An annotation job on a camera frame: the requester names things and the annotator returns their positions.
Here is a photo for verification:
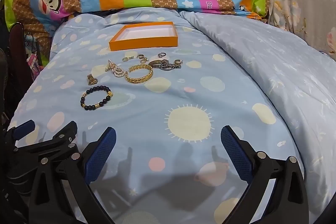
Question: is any orange shallow box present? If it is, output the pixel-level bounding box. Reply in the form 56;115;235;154
109;21;178;52

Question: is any pearl bracelet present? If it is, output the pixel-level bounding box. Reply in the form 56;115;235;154
105;59;128;79

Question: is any light blue printed quilt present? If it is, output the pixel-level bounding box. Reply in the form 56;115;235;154
8;7;336;224

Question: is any grey floral sheet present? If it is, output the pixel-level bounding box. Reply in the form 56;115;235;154
268;0;336;56

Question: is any pink patterned bag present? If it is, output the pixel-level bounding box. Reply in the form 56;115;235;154
25;53;42;75

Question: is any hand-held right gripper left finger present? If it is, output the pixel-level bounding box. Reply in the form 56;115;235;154
28;126;117;224

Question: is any black bead bracelet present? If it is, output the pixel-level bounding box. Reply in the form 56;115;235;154
80;85;114;111

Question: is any silver watch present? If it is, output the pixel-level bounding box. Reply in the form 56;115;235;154
148;59;182;72

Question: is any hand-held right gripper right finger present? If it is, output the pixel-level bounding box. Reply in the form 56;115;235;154
220;126;310;224

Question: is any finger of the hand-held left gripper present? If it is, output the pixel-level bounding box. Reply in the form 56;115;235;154
10;120;36;144
14;120;78;160

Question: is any gold bangle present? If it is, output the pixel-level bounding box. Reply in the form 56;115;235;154
125;64;153;84

